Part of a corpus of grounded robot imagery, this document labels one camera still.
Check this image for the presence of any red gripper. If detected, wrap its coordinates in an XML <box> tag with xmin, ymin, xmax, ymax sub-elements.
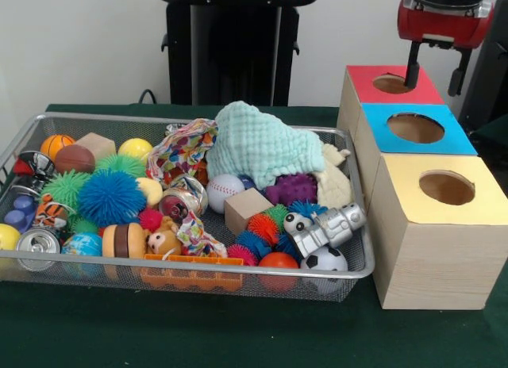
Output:
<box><xmin>397</xmin><ymin>0</ymin><xmax>495</xmax><ymax>98</ymax></box>

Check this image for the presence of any cream yellow cloth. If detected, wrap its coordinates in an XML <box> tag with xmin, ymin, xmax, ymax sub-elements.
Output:
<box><xmin>314</xmin><ymin>143</ymin><xmax>353</xmax><ymax>211</ymax></box>

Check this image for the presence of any silver toy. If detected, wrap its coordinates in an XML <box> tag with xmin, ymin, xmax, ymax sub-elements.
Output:
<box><xmin>284</xmin><ymin>202</ymin><xmax>369</xmax><ymax>260</ymax></box>

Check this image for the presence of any mint green cloth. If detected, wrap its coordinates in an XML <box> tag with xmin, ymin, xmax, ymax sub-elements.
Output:
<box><xmin>206</xmin><ymin>101</ymin><xmax>328</xmax><ymax>190</ymax></box>

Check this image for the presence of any colourful printed packet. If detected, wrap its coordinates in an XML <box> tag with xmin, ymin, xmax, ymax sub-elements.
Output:
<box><xmin>148</xmin><ymin>119</ymin><xmax>221</xmax><ymax>188</ymax></box>

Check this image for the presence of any small colourful fabric toy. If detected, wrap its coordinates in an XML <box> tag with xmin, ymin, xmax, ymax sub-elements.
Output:
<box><xmin>179</xmin><ymin>213</ymin><xmax>229</xmax><ymax>258</ymax></box>

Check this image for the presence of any wooden box with three holes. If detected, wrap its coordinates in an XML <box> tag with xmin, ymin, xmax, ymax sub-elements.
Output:
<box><xmin>337</xmin><ymin>64</ymin><xmax>508</xmax><ymax>311</ymax></box>

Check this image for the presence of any clear mesh bin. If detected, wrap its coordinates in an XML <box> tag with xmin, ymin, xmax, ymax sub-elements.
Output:
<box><xmin>0</xmin><ymin>113</ymin><xmax>375</xmax><ymax>304</ymax></box>

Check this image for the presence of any small soccer ball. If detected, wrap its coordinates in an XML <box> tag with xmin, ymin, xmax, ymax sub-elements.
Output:
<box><xmin>300</xmin><ymin>246</ymin><xmax>350</xmax><ymax>294</ymax></box>

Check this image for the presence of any small wooden block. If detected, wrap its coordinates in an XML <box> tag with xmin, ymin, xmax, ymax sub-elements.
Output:
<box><xmin>224</xmin><ymin>188</ymin><xmax>274</xmax><ymax>236</ymax></box>

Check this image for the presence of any small white baseball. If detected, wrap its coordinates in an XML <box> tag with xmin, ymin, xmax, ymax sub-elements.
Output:
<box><xmin>208</xmin><ymin>174</ymin><xmax>248</xmax><ymax>217</ymax></box>

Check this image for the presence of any round silver tin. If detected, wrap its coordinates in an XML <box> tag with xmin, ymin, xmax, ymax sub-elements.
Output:
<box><xmin>160</xmin><ymin>177</ymin><xmax>210</xmax><ymax>227</ymax></box>

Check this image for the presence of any large blue spiky ball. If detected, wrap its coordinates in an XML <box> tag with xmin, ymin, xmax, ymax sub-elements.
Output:
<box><xmin>77</xmin><ymin>170</ymin><xmax>148</xmax><ymax>228</ymax></box>

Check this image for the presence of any brown burger toy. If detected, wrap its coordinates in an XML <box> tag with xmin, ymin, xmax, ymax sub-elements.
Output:
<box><xmin>101</xmin><ymin>224</ymin><xmax>147</xmax><ymax>259</ymax></box>

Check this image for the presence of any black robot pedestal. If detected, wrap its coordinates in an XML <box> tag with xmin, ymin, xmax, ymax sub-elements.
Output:
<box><xmin>163</xmin><ymin>3</ymin><xmax>301</xmax><ymax>107</ymax></box>

